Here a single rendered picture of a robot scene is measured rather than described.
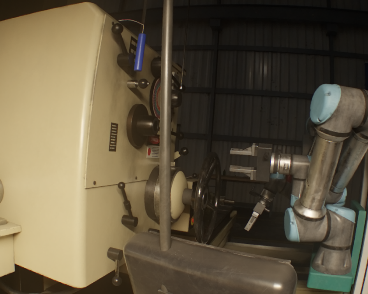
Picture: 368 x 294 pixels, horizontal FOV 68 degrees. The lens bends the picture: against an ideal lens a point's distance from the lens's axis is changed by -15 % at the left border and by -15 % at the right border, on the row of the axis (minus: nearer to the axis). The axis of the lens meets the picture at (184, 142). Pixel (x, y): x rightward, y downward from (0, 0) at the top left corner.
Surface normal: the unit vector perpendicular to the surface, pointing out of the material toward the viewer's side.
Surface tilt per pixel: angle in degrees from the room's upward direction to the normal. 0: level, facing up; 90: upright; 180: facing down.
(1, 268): 90
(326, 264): 72
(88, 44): 90
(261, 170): 112
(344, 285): 90
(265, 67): 90
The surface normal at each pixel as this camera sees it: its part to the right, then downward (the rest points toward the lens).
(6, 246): 0.95, 0.07
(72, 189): -0.29, -0.05
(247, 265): -0.10, -0.96
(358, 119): -0.07, 0.63
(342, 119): -0.14, 0.40
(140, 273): -0.52, 0.27
